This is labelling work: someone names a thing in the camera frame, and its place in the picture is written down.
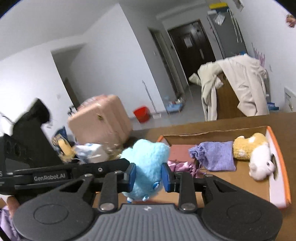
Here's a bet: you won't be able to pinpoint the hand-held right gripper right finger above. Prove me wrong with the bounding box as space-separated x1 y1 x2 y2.
162 163 245 212

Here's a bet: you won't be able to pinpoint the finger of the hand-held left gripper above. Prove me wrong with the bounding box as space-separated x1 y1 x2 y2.
71 159 130 179

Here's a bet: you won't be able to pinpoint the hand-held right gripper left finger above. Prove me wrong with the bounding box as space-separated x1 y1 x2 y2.
50 163 137 212

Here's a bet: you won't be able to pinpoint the purple satin pouch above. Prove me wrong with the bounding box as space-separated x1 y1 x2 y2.
167 160 207 179

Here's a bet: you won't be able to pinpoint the light blue plush toy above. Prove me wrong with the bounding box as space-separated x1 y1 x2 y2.
120 139 171 203

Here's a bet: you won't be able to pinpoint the lavender knit pouch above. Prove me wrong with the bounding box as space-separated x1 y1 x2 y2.
188 141 236 172

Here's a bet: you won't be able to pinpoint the orange cardboard box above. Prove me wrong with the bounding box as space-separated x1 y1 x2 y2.
156 126 292 209

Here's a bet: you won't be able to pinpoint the yellow plush toy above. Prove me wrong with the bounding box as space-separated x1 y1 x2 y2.
232 133 269 161

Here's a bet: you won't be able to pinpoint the white plush toy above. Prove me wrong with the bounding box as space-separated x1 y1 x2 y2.
248 141 278 181

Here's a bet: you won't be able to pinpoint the person's left forearm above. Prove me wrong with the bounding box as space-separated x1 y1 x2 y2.
0 196 21 241

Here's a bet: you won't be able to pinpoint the white plastic bag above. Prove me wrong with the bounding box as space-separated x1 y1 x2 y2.
75 143 109 164

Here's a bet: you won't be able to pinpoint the pink suitcase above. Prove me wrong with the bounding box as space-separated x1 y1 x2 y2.
67 94 133 149

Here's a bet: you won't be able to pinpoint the blue yellow packet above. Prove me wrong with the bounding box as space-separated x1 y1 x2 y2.
52 127 76 160

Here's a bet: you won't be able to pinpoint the red bucket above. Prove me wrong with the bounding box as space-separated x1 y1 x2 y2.
133 106 151 123

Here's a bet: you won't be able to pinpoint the small blue rack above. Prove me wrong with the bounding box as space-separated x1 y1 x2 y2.
165 97 186 115

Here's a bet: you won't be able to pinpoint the white mop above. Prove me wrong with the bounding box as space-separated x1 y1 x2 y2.
142 80 162 119

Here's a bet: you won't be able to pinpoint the tall brown box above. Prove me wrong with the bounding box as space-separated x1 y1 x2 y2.
215 74 248 121

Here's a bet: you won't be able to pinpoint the grey interior door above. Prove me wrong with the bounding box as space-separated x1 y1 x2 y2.
150 29 186 93

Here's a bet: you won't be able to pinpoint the cream jacket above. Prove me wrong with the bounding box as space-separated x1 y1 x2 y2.
189 55 270 121

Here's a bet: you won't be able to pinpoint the dark entrance door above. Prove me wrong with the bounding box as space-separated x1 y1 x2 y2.
167 20 217 75

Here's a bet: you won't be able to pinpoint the grey refrigerator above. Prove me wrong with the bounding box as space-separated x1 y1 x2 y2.
206 9 248 60

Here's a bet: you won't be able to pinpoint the paper sheet on refrigerator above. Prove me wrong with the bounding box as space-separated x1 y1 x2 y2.
214 12 226 25

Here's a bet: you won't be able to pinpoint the yellow box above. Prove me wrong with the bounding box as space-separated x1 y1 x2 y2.
208 2 228 10

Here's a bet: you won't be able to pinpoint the white wall panel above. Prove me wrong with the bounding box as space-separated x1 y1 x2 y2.
284 86 296 113

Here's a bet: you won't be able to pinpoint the purple wall sticker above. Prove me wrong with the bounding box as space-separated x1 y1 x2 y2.
251 43 265 67

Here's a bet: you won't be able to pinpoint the wall poster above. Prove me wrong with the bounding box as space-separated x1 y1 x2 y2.
232 0 246 12

